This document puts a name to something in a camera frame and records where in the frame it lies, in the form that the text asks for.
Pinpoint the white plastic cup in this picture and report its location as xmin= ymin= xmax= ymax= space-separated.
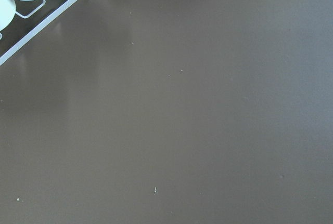
xmin=0 ymin=0 xmax=16 ymax=30

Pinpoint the white wire cup rack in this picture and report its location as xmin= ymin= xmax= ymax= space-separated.
xmin=1 ymin=0 xmax=77 ymax=63

